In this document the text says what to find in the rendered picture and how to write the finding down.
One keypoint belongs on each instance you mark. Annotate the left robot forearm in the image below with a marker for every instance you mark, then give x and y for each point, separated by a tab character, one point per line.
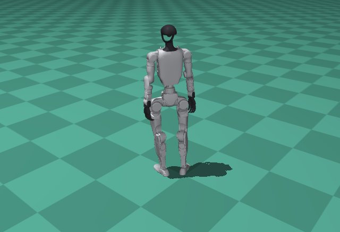
147	91

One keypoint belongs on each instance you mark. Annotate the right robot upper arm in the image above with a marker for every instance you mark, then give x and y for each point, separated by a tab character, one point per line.
187	63

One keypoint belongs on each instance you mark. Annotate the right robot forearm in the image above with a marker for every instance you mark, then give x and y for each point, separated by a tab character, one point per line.
190	85

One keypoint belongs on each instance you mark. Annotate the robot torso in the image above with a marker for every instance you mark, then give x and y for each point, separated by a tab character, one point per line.
169	70

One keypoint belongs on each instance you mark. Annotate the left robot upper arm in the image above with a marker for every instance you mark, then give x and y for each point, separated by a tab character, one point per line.
151	58

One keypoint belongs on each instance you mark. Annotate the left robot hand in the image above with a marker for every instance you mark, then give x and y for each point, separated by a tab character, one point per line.
147	111

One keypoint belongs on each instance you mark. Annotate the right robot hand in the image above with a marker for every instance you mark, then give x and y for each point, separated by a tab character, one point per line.
192	104

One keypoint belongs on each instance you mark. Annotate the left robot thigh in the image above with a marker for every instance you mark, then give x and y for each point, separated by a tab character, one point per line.
155	113

